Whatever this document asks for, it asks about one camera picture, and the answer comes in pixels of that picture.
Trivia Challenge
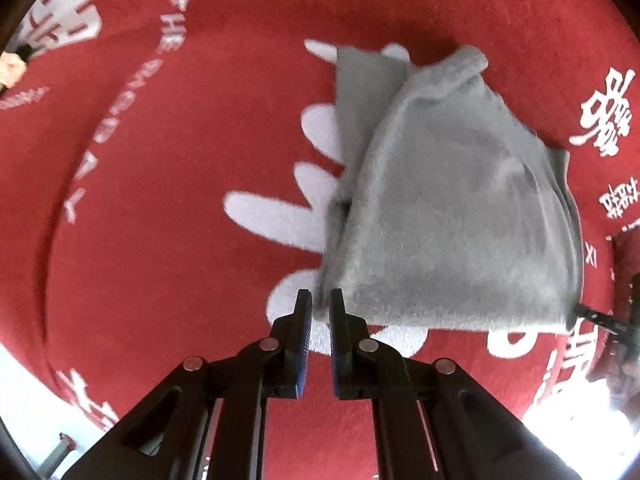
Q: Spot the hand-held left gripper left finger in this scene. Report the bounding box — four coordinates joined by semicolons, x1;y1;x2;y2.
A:
62;288;314;480

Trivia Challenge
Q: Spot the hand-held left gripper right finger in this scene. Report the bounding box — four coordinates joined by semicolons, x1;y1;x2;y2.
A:
329;288;584;480

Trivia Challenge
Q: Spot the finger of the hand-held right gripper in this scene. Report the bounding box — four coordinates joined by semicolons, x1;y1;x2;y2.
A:
574;304;632;335

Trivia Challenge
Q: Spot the grey sweater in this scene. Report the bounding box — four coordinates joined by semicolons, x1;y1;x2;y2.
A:
316;44;587;337

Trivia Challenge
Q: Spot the red printed blanket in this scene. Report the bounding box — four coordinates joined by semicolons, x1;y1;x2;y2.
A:
0;0;640;480

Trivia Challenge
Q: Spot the beige object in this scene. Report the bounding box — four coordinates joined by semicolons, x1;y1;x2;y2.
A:
0;52;29;94

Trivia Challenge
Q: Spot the grey metal post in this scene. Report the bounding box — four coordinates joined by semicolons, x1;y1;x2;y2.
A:
42;432;77;479

